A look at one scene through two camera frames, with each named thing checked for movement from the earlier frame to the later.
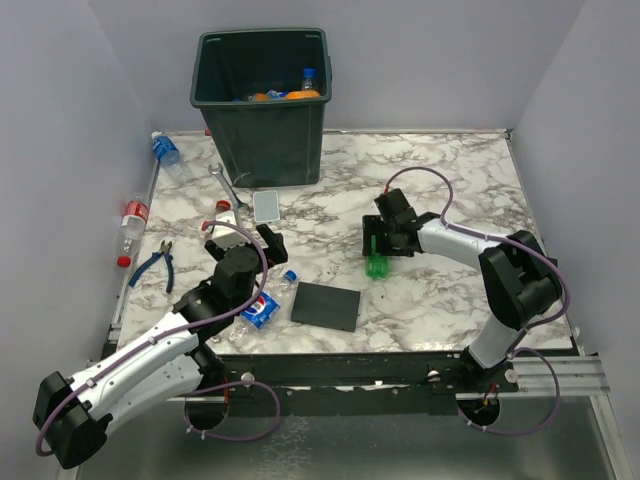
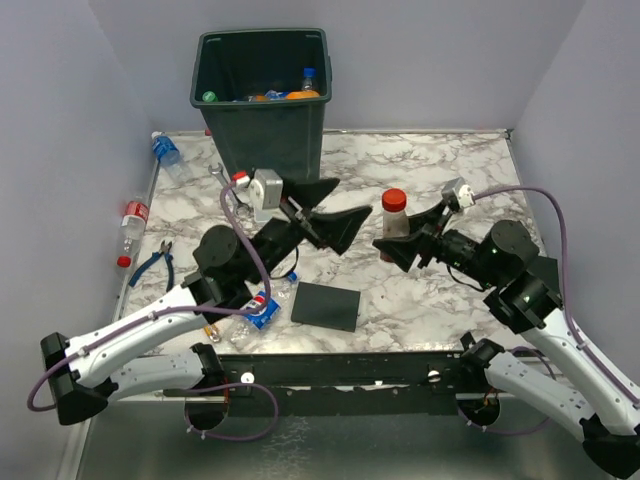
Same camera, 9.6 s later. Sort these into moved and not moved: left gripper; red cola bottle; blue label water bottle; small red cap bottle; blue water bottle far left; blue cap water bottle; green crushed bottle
Moved: green crushed bottle; left gripper; small red cap bottle
Not moved: blue label water bottle; blue water bottle far left; red cola bottle; blue cap water bottle
